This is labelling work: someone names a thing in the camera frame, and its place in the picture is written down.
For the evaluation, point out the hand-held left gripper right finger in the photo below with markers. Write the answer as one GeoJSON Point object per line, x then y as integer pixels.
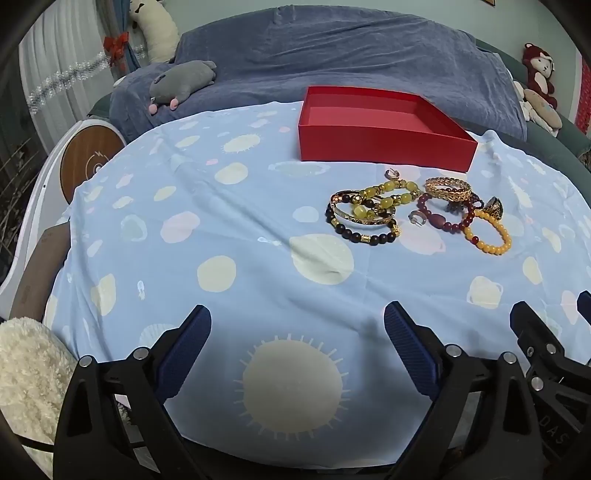
{"type": "Point", "coordinates": [411, 350]}

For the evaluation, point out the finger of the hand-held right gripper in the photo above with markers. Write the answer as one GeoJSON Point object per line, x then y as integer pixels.
{"type": "Point", "coordinates": [531, 327]}
{"type": "Point", "coordinates": [585, 307]}

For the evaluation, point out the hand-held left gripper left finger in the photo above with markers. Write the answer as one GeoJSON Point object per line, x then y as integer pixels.
{"type": "Point", "coordinates": [184, 350]}

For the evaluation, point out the thin gold bangle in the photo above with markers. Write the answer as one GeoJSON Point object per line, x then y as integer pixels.
{"type": "Point", "coordinates": [364, 223]}

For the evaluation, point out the red shallow box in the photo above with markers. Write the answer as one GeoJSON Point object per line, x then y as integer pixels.
{"type": "Point", "coordinates": [383, 138]}

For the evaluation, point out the light blue printed tablecloth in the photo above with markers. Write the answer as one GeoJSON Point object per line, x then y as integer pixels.
{"type": "Point", "coordinates": [231, 300]}

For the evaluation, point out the cream fluffy cushion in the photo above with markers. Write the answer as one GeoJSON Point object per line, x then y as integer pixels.
{"type": "Point", "coordinates": [32, 369]}

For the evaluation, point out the green sofa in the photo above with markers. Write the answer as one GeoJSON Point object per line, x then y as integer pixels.
{"type": "Point", "coordinates": [545, 147]}

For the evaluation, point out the cookie-shaped plush pillow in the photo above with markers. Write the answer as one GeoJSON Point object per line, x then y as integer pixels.
{"type": "Point", "coordinates": [538, 106]}

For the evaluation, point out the white round wooden-top device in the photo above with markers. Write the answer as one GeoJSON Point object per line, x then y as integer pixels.
{"type": "Point", "coordinates": [87, 157]}

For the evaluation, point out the red monkey plush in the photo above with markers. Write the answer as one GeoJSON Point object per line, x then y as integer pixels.
{"type": "Point", "coordinates": [538, 69]}

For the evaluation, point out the grey plush animal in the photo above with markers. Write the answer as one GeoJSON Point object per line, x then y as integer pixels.
{"type": "Point", "coordinates": [184, 81]}

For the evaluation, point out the silver tinsel garland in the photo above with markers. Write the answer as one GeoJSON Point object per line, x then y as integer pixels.
{"type": "Point", "coordinates": [69, 76]}

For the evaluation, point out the blue curtain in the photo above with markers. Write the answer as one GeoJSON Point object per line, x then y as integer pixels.
{"type": "Point", "coordinates": [127, 50]}

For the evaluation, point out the blue-grey blanket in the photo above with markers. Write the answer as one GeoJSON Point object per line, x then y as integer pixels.
{"type": "Point", "coordinates": [346, 46]}

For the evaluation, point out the red ribbon bow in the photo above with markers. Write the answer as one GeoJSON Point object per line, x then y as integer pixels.
{"type": "Point", "coordinates": [115, 46]}

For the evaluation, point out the white sheer curtain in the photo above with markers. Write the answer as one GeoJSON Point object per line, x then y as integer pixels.
{"type": "Point", "coordinates": [60, 60]}

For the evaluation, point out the white plush animal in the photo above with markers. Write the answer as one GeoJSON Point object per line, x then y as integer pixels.
{"type": "Point", "coordinates": [157, 32]}

